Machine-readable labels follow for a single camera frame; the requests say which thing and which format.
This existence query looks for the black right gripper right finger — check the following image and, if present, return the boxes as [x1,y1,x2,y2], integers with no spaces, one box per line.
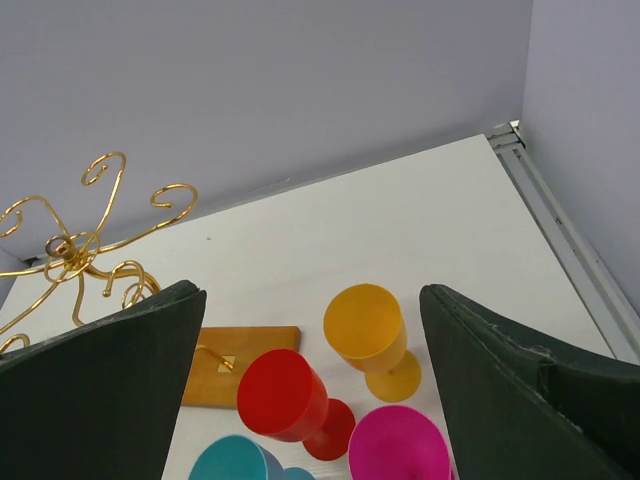
[419,284,639,479]

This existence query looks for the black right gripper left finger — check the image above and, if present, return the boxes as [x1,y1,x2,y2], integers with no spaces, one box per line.
[1,280,207,479]

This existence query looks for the magenta wine glass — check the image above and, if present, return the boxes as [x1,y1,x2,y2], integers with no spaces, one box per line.
[348,405,454,480]

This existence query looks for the teal wine glass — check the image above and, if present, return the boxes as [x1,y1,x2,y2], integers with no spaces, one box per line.
[189,435,314,480]

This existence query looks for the wooden rack base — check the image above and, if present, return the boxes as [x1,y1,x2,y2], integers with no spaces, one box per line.
[182,326,301,409]

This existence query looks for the yellow wine glass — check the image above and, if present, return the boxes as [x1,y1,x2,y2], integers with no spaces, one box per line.
[323,283,422,403]

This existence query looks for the red wine glass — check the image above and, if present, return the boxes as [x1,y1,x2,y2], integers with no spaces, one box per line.
[236,349,356,461]

